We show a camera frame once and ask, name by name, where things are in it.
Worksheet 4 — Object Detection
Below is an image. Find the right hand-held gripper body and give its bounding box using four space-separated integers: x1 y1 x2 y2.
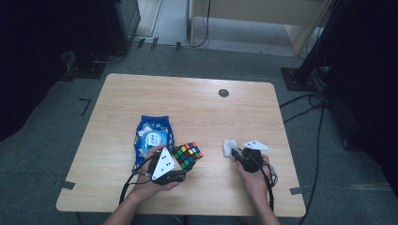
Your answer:
238 139 272 173

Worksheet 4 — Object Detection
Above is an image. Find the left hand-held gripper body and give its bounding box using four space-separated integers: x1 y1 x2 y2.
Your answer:
147 146 177 187

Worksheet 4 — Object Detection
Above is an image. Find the multicoloured puzzle cube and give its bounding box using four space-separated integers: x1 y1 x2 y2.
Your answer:
173 141 205 172

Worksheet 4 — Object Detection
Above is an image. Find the blue wet wipes pack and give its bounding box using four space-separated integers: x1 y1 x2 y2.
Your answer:
133 114 176 165

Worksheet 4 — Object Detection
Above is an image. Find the person's right hand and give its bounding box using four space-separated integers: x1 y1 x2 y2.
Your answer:
235 154 271 204

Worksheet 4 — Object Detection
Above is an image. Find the person's left hand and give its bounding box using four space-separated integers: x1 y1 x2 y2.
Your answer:
129 143 181 202

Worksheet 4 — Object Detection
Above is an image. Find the grey tape piece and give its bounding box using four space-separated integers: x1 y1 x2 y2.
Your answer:
54 179 77 191
289 186 310 197

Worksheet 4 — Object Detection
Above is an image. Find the black metal stand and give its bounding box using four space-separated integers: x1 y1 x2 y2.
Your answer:
280 0 348 93

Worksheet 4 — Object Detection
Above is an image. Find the dark curtain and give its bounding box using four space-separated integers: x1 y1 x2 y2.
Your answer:
325 0 398 201
0 0 109 143

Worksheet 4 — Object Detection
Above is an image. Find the light wooden cabinet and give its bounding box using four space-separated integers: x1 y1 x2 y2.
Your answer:
187 0 333 57

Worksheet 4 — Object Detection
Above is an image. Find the dark cabinet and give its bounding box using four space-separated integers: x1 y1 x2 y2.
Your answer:
102 0 142 54

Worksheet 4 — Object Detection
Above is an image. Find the right hand-held gripper cable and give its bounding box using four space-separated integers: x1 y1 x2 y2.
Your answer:
259 156 280 212

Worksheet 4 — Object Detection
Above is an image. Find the hand-held gripper cable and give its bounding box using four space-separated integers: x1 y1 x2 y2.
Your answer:
119 154 158 206
259 156 280 212

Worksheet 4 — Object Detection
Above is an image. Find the left hand-held gripper cable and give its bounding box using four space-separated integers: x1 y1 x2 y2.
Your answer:
119 154 158 206

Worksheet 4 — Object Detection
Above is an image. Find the short black floor cable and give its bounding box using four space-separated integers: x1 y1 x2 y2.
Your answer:
283 106 317 124

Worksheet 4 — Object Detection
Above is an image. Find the long black floor cable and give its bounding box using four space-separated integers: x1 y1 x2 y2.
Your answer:
298 104 327 225

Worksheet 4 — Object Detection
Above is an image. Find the looped black floor cable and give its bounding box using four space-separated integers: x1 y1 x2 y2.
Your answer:
279 92 329 110

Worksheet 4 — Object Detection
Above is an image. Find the black floor base plate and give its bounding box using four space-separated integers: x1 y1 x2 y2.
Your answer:
67 51 108 80

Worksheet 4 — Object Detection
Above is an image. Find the hanging black cable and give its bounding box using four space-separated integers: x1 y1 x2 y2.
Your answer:
191 0 211 49

